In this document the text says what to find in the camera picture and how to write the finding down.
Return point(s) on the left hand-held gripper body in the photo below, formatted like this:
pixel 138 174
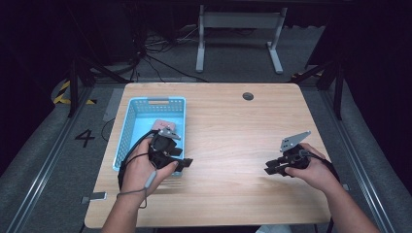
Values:
pixel 162 149

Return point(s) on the person's left hand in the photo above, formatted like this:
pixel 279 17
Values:
pixel 141 171

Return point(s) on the light blue plastic basket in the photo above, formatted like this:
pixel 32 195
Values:
pixel 142 116

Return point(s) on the person's white clothing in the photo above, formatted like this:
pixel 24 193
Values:
pixel 272 229

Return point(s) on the dark round table grommet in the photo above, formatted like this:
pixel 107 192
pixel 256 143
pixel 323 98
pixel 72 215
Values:
pixel 248 96

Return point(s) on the grey metal floor rail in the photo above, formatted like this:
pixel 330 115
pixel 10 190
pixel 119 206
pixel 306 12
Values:
pixel 48 165
pixel 359 165

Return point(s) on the person's right hand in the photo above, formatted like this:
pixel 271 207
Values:
pixel 315 174

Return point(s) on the white metal desk frame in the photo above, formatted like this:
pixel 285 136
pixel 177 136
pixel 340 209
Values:
pixel 238 20

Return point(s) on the black metal stand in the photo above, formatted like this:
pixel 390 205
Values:
pixel 338 90
pixel 74 87

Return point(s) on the small grey table clamp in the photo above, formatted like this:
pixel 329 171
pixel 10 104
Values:
pixel 96 196

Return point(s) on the yellow and black striped tape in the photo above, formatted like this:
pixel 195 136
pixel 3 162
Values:
pixel 61 93

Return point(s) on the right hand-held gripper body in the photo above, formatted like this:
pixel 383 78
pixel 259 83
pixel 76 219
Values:
pixel 296 155

